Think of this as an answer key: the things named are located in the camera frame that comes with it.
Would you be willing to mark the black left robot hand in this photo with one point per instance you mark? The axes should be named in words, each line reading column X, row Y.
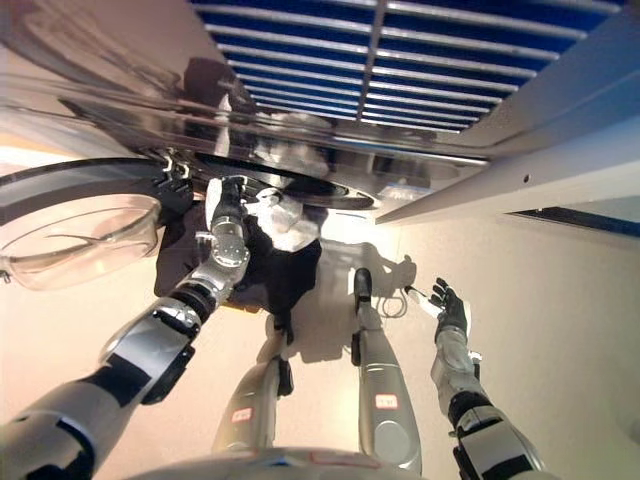
column 227, row 200

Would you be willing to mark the dryer vent grille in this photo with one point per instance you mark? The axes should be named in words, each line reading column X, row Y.
column 300, row 50

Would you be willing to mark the grey robot torso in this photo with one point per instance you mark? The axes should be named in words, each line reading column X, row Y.
column 280, row 468

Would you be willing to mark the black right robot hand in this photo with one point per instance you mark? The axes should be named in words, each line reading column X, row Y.
column 452, row 310

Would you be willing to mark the dark grey tumble dryer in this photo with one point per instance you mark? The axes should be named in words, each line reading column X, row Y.
column 150, row 35

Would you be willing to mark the black garment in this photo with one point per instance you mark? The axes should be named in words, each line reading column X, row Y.
column 285, row 272

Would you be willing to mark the round glass washer door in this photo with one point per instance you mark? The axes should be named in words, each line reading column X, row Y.
column 75, row 175

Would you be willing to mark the white cloth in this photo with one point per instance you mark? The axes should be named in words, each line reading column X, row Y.
column 285, row 225

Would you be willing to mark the blue energy label sticker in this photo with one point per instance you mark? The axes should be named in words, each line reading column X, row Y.
column 406, row 191

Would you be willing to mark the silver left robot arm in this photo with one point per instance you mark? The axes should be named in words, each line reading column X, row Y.
column 150, row 345

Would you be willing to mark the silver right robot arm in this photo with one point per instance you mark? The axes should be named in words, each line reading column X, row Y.
column 455, row 360

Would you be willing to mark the silver left robot leg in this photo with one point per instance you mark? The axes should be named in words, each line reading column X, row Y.
column 250, row 400

